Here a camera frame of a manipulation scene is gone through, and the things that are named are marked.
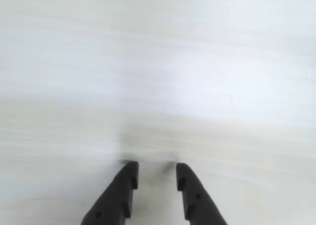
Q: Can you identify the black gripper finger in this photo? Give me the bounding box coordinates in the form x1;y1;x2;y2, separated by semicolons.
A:
176;163;228;225
80;161;139;225

